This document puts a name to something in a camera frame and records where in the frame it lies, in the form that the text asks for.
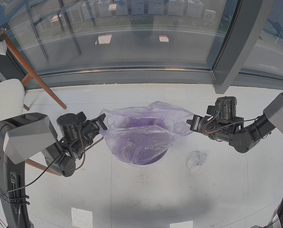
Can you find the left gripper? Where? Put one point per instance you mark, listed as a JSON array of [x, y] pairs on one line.
[[91, 128]]

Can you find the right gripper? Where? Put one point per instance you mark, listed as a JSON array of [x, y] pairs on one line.
[[206, 126]]

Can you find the purple plastic bag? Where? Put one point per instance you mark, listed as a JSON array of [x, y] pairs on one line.
[[141, 136]]

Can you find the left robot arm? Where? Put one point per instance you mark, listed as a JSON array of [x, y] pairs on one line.
[[25, 136]]

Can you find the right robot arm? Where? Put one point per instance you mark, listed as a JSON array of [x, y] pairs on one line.
[[272, 117]]

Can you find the white trash bin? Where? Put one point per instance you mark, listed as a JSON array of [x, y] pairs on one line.
[[153, 163]]

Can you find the crumpled white paper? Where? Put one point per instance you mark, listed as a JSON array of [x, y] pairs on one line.
[[196, 160]]

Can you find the white chair with wooden legs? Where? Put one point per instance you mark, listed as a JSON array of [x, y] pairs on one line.
[[6, 96]]

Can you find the window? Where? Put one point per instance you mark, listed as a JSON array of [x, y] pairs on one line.
[[155, 44]]

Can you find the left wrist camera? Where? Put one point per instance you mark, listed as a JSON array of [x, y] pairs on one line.
[[81, 116]]

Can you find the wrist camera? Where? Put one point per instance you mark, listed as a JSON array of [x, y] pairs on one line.
[[81, 116], [212, 110]]

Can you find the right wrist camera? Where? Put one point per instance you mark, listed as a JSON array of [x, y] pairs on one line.
[[212, 110]]

